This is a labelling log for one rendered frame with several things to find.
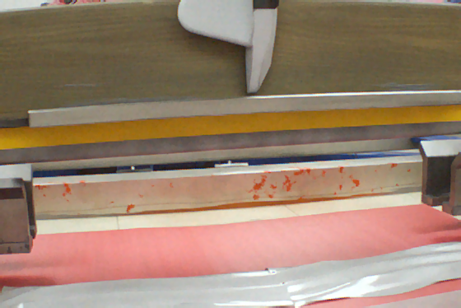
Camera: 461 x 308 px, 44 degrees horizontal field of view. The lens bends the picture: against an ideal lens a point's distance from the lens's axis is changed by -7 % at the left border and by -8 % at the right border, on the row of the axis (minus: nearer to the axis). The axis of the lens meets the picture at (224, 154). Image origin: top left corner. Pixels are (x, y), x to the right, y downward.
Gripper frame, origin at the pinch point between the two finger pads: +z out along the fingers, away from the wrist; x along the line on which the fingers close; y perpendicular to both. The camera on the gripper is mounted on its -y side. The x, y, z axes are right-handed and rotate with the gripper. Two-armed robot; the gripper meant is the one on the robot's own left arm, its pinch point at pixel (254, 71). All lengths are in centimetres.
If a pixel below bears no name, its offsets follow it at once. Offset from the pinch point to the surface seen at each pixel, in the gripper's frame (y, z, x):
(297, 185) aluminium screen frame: -9.0, 11.5, -17.8
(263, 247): -1.8, 13.4, -4.6
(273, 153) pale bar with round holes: -8.6, 9.2, -24.7
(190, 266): 4.4, 13.5, -1.6
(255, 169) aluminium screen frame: -5.1, 9.9, -19.3
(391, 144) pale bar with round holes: -23.3, 8.8, -24.6
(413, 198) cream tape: -21.4, 13.3, -15.3
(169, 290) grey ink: 6.7, 12.7, 4.9
